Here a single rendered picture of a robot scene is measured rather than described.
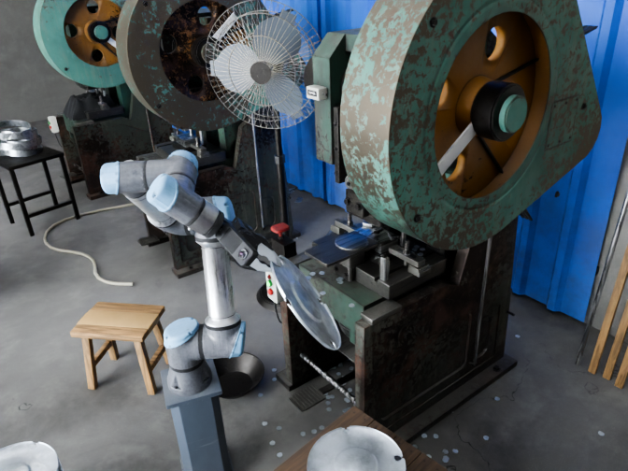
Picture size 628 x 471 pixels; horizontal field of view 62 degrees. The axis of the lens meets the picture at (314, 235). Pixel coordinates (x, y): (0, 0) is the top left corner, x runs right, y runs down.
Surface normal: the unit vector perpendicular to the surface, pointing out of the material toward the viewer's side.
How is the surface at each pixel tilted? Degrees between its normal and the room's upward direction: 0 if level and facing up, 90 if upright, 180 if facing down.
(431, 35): 90
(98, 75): 90
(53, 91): 90
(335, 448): 0
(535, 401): 0
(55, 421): 0
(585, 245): 90
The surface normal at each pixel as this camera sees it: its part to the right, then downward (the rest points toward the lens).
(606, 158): -0.80, 0.30
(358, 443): -0.04, -0.89
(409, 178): 0.60, 0.34
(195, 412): 0.34, 0.41
